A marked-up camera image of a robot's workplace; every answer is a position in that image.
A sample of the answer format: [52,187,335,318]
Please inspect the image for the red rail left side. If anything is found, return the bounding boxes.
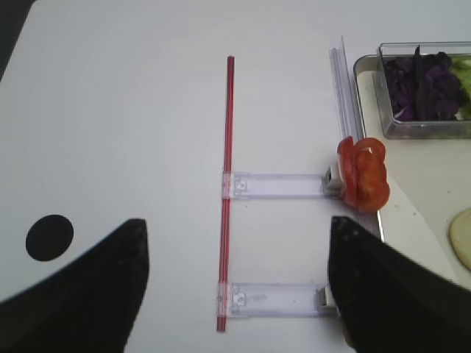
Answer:
[216,56,236,333]

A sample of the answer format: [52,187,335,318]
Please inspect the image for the clear pusher track lower left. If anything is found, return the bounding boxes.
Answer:
[218,282,339,318]

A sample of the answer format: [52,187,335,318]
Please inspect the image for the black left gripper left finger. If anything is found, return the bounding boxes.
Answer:
[1,218,149,352]

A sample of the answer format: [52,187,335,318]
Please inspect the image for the clear pusher track with tomato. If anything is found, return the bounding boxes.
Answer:
[230,171,346,200]

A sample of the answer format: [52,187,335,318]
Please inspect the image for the purple lettuce leaves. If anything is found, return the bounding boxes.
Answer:
[383,46,467,122]

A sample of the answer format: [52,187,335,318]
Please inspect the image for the red tomato slices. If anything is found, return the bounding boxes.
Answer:
[337,136,390,213]

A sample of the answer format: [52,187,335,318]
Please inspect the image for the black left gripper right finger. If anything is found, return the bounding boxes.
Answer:
[327,216,470,352]

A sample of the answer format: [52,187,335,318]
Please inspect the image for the green lettuce leaves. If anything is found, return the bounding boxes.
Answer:
[451,55,471,120]

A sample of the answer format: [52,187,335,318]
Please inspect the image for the bread slice on tray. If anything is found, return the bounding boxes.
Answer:
[448,208,471,270]

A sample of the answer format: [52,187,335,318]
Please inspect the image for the clear front rail left side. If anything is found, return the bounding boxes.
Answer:
[324,37,380,238]

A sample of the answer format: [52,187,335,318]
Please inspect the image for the white serving tray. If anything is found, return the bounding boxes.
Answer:
[353,55,470,288]

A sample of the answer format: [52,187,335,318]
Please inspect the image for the clear plastic salad container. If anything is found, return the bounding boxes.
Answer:
[374,41,470,139]

